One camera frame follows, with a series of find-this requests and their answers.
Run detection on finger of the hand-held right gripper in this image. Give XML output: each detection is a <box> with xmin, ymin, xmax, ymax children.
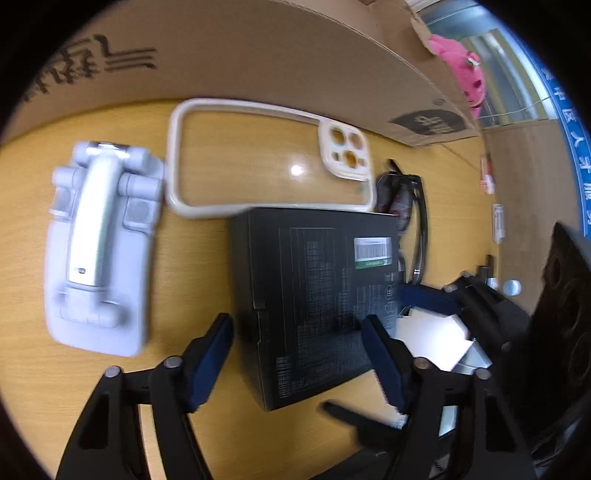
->
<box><xmin>322</xmin><ymin>401</ymin><xmax>407</xmax><ymax>448</ymax></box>
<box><xmin>401</xmin><ymin>272</ymin><xmax>514</xmax><ymax>353</ymax></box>

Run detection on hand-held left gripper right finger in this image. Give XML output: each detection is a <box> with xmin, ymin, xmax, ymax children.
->
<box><xmin>360</xmin><ymin>315</ymin><xmax>539</xmax><ymax>480</ymax></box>

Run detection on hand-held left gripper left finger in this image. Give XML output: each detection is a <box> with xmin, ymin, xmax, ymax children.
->
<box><xmin>55</xmin><ymin>313</ymin><xmax>234</xmax><ymax>480</ymax></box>

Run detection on white small box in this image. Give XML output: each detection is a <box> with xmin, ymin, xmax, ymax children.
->
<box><xmin>396</xmin><ymin>305</ymin><xmax>491</xmax><ymax>376</ymax></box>

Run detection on black sunglasses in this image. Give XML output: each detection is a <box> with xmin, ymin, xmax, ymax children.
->
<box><xmin>376</xmin><ymin>159</ymin><xmax>428</xmax><ymax>283</ymax></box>

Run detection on black product box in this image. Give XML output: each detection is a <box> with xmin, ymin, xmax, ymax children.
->
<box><xmin>229</xmin><ymin>207</ymin><xmax>400</xmax><ymax>412</ymax></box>

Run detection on grey folding phone stand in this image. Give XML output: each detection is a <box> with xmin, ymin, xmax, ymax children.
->
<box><xmin>44</xmin><ymin>140</ymin><xmax>166</xmax><ymax>357</ymax></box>

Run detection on clear white-rimmed phone case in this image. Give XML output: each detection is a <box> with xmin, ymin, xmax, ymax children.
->
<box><xmin>167</xmin><ymin>98</ymin><xmax>375</xmax><ymax>219</ymax></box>

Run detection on cardboard box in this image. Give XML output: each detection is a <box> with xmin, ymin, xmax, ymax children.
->
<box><xmin>9</xmin><ymin>0</ymin><xmax>485</xmax><ymax>148</ymax></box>

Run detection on wooden desk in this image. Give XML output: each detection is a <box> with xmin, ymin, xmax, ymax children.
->
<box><xmin>0</xmin><ymin>99</ymin><xmax>555</xmax><ymax>480</ymax></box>

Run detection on white small gadget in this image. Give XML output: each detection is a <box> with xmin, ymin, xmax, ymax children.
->
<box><xmin>492</xmin><ymin>203</ymin><xmax>507</xmax><ymax>244</ymax></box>

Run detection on pink pen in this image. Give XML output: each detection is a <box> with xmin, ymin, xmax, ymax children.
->
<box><xmin>479</xmin><ymin>156</ymin><xmax>498</xmax><ymax>195</ymax></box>

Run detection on blue window banner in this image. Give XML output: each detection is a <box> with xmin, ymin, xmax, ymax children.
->
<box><xmin>536</xmin><ymin>18</ymin><xmax>591</xmax><ymax>227</ymax></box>

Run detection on pink plush toy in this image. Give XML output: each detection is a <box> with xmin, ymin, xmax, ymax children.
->
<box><xmin>427</xmin><ymin>34</ymin><xmax>486</xmax><ymax>120</ymax></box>

